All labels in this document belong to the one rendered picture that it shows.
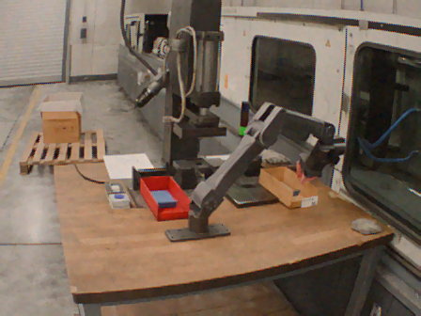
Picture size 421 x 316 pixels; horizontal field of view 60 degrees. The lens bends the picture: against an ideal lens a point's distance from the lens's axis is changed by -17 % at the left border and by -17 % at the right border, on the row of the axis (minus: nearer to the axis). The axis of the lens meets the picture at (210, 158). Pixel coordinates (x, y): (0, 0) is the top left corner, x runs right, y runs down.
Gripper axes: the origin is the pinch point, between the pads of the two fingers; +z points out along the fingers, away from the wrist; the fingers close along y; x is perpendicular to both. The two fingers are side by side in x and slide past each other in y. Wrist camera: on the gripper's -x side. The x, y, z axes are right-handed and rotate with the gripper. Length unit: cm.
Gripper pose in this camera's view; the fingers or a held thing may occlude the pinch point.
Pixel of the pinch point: (301, 179)
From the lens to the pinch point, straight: 161.0
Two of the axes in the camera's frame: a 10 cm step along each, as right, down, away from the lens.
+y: -2.6, -7.8, 5.8
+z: -2.7, 6.3, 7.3
